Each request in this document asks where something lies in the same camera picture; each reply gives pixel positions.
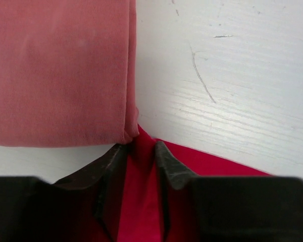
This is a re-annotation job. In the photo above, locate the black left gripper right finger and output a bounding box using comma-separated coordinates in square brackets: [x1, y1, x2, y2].
[155, 141, 303, 241]

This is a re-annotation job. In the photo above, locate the folded salmon pink t shirt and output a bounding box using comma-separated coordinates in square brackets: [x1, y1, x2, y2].
[0, 1, 139, 147]

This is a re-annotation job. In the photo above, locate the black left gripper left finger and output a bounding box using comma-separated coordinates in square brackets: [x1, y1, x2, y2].
[0, 144, 127, 241]

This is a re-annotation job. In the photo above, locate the bright red t shirt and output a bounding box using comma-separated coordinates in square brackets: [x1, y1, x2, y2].
[96, 127, 266, 241]

